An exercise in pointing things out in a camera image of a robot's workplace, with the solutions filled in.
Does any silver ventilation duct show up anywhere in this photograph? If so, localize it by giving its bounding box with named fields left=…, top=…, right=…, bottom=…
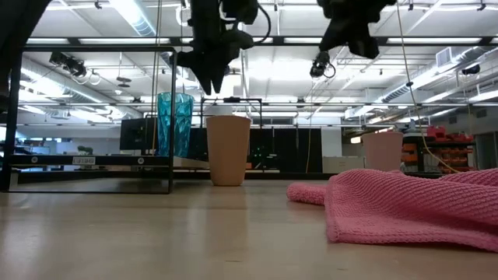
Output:
left=108, top=0, right=195, bottom=85

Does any black computer monitor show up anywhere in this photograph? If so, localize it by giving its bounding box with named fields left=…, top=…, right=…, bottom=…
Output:
left=119, top=117, right=159, bottom=152

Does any black hanging camera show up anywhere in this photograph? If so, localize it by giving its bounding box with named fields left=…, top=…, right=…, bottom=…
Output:
left=310, top=50, right=336, bottom=79

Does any white cable ring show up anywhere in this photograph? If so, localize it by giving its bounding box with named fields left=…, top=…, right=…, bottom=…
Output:
left=174, top=4, right=192, bottom=26

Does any white looped cable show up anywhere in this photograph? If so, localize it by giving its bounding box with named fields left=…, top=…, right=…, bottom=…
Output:
left=71, top=69, right=103, bottom=87

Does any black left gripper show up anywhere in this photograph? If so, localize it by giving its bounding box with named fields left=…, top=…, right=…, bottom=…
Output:
left=177, top=0, right=260, bottom=96

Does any white cardboard box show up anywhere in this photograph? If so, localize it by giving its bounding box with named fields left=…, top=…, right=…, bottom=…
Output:
left=321, top=155, right=366, bottom=174

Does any black ceiling camera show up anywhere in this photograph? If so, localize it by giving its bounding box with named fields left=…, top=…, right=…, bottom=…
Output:
left=48, top=51, right=89, bottom=79

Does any thin yellow cord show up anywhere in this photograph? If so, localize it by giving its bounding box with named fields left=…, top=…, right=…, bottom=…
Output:
left=305, top=128, right=314, bottom=174

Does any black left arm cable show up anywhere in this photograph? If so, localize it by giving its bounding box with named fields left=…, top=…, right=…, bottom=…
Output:
left=254, top=2, right=272, bottom=44

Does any rack with red bins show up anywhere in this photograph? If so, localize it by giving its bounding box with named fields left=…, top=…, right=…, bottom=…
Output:
left=402, top=124, right=476, bottom=175

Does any teal faceted plastic cup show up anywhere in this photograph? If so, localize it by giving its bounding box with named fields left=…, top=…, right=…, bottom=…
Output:
left=156, top=92, right=195, bottom=159

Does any black aluminium rig frame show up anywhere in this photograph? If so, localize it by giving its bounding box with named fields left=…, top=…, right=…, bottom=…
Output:
left=17, top=170, right=331, bottom=181

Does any peach plastic cup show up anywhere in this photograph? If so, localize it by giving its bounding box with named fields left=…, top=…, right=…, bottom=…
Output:
left=205, top=114, right=252, bottom=187

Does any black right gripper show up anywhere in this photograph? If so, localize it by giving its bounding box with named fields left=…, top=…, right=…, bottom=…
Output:
left=316, top=0, right=398, bottom=60

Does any pink knitted cloth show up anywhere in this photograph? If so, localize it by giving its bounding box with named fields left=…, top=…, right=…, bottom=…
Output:
left=286, top=167, right=498, bottom=254

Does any black frame wooden board shelf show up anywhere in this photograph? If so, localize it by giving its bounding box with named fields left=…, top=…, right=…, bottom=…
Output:
left=0, top=45, right=218, bottom=194

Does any pink plastic cup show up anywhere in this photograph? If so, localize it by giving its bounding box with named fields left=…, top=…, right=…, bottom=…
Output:
left=361, top=131, right=405, bottom=173

